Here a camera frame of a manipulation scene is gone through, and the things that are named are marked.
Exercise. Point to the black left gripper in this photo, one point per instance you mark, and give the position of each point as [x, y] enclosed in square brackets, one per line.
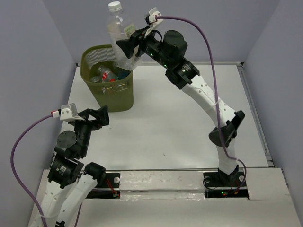
[102, 114]

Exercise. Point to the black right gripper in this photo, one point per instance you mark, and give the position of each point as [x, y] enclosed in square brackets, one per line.
[129, 45]

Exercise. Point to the blue label water bottle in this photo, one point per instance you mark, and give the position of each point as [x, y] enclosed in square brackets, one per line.
[122, 73]

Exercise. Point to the white label square bottle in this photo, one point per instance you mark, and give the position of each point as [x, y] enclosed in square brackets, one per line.
[120, 26]

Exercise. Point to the green label plastic bottle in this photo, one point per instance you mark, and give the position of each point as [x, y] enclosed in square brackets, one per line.
[96, 74]

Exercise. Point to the red cap crushed bottle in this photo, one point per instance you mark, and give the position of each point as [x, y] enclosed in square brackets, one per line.
[108, 76]

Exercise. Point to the orange juice bottle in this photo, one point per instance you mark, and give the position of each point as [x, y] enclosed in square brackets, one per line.
[114, 88]

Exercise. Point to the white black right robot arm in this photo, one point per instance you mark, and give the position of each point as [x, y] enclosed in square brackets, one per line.
[225, 119]

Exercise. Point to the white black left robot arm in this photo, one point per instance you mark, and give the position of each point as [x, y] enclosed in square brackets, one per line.
[69, 181]

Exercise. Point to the olive green mesh bin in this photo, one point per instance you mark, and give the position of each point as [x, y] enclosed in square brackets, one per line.
[104, 55]

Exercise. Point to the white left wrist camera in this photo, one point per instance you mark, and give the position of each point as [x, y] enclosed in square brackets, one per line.
[67, 113]

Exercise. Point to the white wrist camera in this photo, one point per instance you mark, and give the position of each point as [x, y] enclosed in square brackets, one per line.
[67, 113]
[152, 21]

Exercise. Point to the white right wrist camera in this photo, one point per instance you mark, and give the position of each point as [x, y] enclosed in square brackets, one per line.
[152, 21]

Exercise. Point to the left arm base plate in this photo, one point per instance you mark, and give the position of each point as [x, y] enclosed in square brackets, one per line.
[108, 189]

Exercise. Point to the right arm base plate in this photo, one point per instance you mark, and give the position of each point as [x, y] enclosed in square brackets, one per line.
[215, 188]

